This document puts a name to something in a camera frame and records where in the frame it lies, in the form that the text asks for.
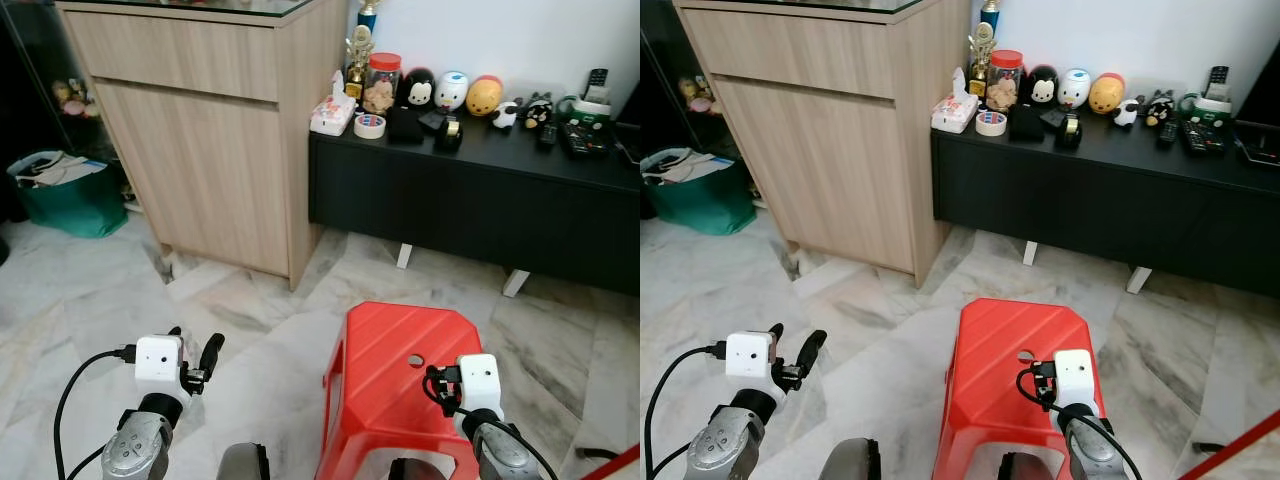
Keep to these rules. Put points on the yellow bear egg toy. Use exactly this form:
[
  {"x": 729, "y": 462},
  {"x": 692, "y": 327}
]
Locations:
[
  {"x": 484, "y": 96},
  {"x": 1107, "y": 94}
]

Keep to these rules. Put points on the red lid snack jar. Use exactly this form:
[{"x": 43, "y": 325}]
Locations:
[
  {"x": 1004, "y": 82},
  {"x": 382, "y": 85}
]

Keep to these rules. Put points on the green white holder box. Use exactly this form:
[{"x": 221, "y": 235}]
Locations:
[
  {"x": 1205, "y": 110},
  {"x": 585, "y": 110}
]

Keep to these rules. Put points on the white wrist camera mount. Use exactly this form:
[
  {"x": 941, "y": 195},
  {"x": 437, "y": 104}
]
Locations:
[
  {"x": 480, "y": 382},
  {"x": 158, "y": 365},
  {"x": 1077, "y": 376},
  {"x": 750, "y": 362}
]

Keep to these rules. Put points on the light wooden cabinet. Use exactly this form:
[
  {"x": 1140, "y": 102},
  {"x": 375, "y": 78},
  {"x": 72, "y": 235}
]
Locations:
[
  {"x": 200, "y": 150},
  {"x": 830, "y": 150}
]

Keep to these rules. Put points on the green bag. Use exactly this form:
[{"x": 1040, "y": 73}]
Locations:
[
  {"x": 705, "y": 200},
  {"x": 75, "y": 205}
]

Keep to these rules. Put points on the black upright remote control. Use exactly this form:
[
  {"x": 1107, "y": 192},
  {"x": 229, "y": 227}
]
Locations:
[
  {"x": 1217, "y": 80},
  {"x": 597, "y": 83}
]

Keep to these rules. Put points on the blue trophy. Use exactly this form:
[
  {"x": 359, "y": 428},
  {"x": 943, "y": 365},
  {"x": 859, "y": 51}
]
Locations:
[
  {"x": 368, "y": 12},
  {"x": 990, "y": 10}
]

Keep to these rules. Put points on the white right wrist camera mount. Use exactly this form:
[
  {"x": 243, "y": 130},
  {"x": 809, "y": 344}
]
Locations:
[
  {"x": 1077, "y": 376},
  {"x": 480, "y": 382}
]

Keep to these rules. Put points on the black tape dispenser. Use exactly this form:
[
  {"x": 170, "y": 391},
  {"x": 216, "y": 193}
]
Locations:
[
  {"x": 448, "y": 132},
  {"x": 1069, "y": 130}
]

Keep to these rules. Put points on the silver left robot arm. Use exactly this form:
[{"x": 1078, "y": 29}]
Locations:
[
  {"x": 135, "y": 450},
  {"x": 725, "y": 445}
]

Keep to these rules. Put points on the red plastic stool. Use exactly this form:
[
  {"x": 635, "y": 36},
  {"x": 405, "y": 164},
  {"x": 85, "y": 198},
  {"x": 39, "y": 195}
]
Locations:
[
  {"x": 390, "y": 400},
  {"x": 1000, "y": 390}
]

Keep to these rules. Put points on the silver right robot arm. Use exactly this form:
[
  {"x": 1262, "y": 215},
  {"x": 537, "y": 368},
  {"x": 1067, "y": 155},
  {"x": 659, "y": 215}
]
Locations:
[
  {"x": 1090, "y": 450},
  {"x": 500, "y": 452}
]

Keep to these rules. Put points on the black button keypad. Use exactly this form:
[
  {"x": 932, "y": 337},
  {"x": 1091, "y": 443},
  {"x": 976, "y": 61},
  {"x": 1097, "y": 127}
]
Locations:
[
  {"x": 1202, "y": 138},
  {"x": 582, "y": 141}
]

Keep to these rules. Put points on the gold trophy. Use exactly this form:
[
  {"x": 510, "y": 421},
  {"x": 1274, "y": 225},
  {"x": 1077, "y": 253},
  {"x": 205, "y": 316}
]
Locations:
[
  {"x": 983, "y": 58},
  {"x": 358, "y": 62}
]

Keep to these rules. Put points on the dark glass display cabinet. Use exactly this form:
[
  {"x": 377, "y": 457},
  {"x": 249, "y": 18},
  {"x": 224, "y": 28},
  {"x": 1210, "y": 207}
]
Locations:
[
  {"x": 675, "y": 60},
  {"x": 40, "y": 70}
]

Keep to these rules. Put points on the white tape roll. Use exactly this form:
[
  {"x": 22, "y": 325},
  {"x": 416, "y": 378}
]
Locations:
[
  {"x": 362, "y": 127},
  {"x": 983, "y": 124}
]

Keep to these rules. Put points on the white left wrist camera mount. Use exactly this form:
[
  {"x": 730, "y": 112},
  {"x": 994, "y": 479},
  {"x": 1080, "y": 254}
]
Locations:
[
  {"x": 750, "y": 362},
  {"x": 158, "y": 365}
]

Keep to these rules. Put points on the small black remote control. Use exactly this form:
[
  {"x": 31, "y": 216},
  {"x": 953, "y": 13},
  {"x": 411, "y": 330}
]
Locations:
[
  {"x": 547, "y": 134},
  {"x": 1167, "y": 133}
]

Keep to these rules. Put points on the white blue egg toy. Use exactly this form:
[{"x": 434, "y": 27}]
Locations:
[
  {"x": 452, "y": 92},
  {"x": 1073, "y": 90}
]

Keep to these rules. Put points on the robot right leg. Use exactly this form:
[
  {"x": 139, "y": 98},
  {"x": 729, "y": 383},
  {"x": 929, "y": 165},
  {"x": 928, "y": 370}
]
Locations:
[
  {"x": 1025, "y": 469},
  {"x": 415, "y": 470}
]

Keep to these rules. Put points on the white tissue pack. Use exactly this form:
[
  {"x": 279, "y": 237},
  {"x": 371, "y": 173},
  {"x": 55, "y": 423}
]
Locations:
[
  {"x": 332, "y": 115},
  {"x": 955, "y": 112}
]

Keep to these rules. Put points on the black spiky plush toy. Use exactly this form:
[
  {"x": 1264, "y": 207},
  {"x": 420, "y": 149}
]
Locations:
[
  {"x": 538, "y": 112},
  {"x": 1161, "y": 109}
]

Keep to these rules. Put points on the small black white plush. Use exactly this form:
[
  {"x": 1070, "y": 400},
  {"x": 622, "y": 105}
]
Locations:
[
  {"x": 1128, "y": 113},
  {"x": 505, "y": 116}
]

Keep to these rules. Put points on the red bar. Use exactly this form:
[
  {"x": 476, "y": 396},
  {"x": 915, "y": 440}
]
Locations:
[
  {"x": 615, "y": 463},
  {"x": 1235, "y": 445}
]

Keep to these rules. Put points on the black low console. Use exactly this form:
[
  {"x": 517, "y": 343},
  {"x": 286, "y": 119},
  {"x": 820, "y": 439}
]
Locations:
[
  {"x": 480, "y": 200},
  {"x": 1100, "y": 200}
]

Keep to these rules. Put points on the black mouse egg toy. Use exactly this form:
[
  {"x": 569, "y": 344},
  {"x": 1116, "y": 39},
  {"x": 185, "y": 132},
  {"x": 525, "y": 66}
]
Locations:
[
  {"x": 418, "y": 90},
  {"x": 1042, "y": 88}
]

